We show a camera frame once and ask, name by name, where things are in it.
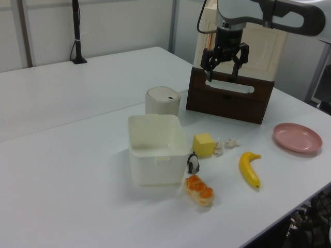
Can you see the white crumpled paper ball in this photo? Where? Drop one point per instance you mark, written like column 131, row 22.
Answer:
column 231, row 142

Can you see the pink round plate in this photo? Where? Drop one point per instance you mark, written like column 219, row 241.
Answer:
column 297, row 138

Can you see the yellow foam cube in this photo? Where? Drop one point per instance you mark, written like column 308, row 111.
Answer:
column 203, row 144

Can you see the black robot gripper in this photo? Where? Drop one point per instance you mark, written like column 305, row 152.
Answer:
column 228, row 41

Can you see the small toy panda figure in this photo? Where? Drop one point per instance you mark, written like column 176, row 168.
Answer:
column 192, row 164

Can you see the small white trash bin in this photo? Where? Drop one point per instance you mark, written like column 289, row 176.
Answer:
column 161, row 107

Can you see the beige trash bin lid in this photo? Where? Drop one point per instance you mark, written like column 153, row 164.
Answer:
column 163, row 94

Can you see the cream translucent plastic box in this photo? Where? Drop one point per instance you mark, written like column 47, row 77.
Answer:
column 155, row 165

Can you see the cream plastic cabinet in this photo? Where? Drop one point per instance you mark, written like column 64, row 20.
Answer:
column 261, row 51

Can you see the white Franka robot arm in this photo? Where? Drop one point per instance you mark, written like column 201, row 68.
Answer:
column 284, row 15

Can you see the yellow toy banana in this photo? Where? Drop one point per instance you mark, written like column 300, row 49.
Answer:
column 248, row 170

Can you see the black camera stand pole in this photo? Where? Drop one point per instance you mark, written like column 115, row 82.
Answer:
column 77, row 31

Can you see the orange glazed toy bread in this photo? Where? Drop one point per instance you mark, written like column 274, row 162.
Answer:
column 199, row 191

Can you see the tan crumpled paper ball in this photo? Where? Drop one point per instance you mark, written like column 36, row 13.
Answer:
column 218, row 147

